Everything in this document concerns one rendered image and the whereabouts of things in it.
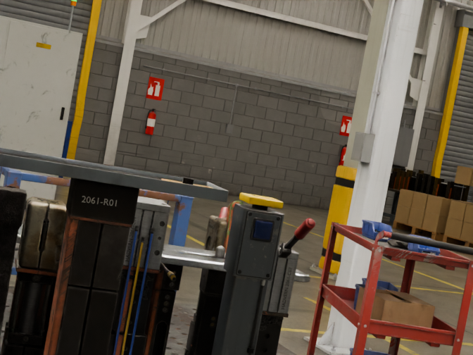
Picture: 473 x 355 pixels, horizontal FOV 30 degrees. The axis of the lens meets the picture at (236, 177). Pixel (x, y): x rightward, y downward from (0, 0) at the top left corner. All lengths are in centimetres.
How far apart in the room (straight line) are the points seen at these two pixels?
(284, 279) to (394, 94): 406
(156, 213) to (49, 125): 829
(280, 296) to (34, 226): 46
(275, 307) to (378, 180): 401
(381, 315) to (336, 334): 197
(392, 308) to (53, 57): 666
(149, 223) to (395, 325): 232
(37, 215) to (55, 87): 830
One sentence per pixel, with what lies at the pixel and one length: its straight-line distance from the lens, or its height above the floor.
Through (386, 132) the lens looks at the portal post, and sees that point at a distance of 561.
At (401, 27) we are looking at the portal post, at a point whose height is 207.
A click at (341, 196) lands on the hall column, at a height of 81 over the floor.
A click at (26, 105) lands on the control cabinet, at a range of 976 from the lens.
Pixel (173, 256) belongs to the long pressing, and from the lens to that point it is 170.
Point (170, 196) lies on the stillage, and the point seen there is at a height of 93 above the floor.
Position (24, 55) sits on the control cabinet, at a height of 164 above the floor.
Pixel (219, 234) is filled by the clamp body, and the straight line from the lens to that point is 194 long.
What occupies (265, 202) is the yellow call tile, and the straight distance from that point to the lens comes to 144.
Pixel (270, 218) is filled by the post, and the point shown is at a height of 113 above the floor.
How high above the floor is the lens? 126
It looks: 3 degrees down
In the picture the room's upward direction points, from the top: 10 degrees clockwise
